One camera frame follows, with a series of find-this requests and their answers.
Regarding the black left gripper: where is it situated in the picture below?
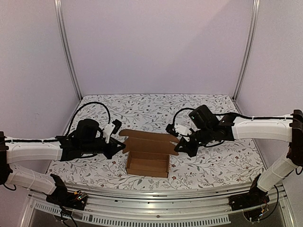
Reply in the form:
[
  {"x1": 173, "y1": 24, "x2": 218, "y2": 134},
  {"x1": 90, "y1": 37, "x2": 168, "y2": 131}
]
[{"x1": 81, "y1": 137, "x2": 125, "y2": 160}]

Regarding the brown cardboard box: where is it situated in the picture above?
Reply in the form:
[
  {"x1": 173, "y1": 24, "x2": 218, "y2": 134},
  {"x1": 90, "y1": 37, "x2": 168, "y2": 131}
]
[{"x1": 119, "y1": 129, "x2": 179, "y2": 178}]

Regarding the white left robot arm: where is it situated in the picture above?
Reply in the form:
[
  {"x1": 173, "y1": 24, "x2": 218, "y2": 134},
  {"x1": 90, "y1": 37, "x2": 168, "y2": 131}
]
[{"x1": 0, "y1": 133, "x2": 126, "y2": 205}]

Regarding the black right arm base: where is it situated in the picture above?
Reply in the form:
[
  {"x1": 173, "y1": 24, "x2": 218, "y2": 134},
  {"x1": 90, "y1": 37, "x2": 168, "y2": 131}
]
[{"x1": 228, "y1": 174, "x2": 270, "y2": 211}]

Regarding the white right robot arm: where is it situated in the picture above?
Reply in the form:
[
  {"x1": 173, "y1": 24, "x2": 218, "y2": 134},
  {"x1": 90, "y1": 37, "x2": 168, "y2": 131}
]
[{"x1": 172, "y1": 106, "x2": 303, "y2": 206}]

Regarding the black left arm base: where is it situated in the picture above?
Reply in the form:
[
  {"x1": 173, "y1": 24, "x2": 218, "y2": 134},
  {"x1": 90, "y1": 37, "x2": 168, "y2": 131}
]
[{"x1": 46, "y1": 174, "x2": 88, "y2": 210}]

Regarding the floral patterned table mat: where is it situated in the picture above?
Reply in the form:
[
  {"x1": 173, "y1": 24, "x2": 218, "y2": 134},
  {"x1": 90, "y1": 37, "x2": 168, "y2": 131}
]
[{"x1": 47, "y1": 94, "x2": 269, "y2": 191}]

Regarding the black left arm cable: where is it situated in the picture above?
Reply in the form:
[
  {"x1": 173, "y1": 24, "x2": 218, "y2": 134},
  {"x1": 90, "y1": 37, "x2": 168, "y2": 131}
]
[{"x1": 67, "y1": 101, "x2": 112, "y2": 135}]

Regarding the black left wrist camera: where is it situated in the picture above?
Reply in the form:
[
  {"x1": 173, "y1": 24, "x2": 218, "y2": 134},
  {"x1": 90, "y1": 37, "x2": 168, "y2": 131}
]
[{"x1": 77, "y1": 119, "x2": 123, "y2": 142}]

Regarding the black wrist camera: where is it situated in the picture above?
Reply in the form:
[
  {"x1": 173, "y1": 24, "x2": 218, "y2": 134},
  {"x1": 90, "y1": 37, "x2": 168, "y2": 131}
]
[
  {"x1": 77, "y1": 119, "x2": 123, "y2": 142},
  {"x1": 165, "y1": 105, "x2": 220, "y2": 137}
]

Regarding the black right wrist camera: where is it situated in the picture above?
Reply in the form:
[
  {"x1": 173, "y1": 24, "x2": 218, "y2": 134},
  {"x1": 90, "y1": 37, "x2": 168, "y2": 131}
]
[{"x1": 165, "y1": 105, "x2": 220, "y2": 137}]

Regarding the aluminium front table rail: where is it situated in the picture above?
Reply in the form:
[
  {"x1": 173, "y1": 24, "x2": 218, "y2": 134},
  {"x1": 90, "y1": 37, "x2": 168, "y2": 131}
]
[{"x1": 21, "y1": 183, "x2": 298, "y2": 227}]

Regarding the left aluminium frame post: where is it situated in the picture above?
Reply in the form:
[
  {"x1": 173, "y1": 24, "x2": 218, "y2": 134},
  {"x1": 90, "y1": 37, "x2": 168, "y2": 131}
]
[{"x1": 54, "y1": 0, "x2": 83, "y2": 101}]

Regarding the aluminium frame post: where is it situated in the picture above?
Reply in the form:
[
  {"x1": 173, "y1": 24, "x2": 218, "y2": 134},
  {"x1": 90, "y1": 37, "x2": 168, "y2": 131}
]
[
  {"x1": 54, "y1": 0, "x2": 83, "y2": 101},
  {"x1": 232, "y1": 0, "x2": 260, "y2": 102}
]

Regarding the right aluminium frame post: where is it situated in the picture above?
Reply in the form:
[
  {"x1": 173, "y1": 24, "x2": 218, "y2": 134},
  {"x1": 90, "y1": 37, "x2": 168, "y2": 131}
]
[{"x1": 232, "y1": 0, "x2": 260, "y2": 102}]

